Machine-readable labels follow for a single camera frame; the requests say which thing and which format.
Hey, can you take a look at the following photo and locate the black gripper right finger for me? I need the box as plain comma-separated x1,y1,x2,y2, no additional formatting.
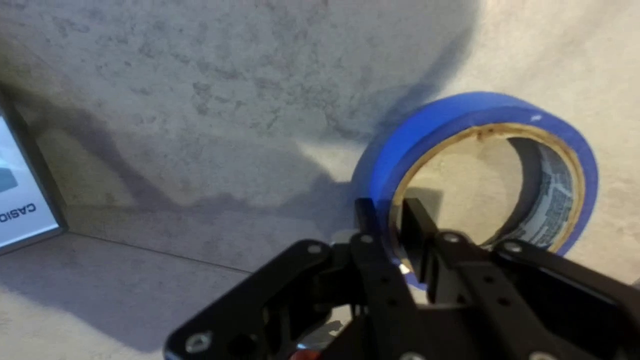
399,197,640,360

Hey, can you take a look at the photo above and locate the grey desk calculator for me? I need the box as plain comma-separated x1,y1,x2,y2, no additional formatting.
0,108,67,255

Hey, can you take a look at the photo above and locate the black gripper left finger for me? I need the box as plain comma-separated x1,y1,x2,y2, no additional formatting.
164,197,416,360

